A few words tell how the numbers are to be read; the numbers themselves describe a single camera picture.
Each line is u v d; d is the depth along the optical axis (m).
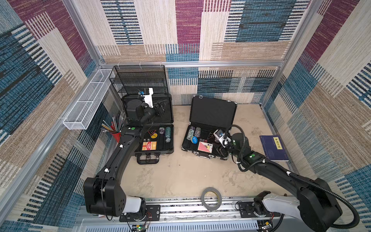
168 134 0.99
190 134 0.99
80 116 0.71
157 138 0.99
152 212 0.73
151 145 0.96
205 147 0.94
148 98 0.66
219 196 0.78
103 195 0.40
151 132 1.02
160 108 0.67
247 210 0.73
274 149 0.96
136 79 1.06
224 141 0.72
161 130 1.02
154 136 1.02
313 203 0.41
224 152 0.75
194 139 0.97
